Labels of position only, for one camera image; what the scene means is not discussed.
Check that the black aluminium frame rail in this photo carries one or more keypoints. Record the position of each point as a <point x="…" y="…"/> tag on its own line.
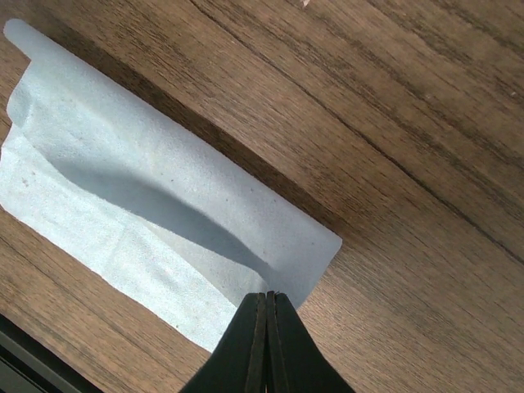
<point x="28" y="366"/>

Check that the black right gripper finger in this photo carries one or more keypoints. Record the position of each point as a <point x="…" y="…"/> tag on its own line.
<point x="293" y="361"/>

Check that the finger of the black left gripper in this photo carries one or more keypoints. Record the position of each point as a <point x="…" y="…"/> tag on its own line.
<point x="238" y="362"/>

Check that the light blue cloth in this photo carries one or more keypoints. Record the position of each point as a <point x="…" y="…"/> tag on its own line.
<point x="146" y="204"/>

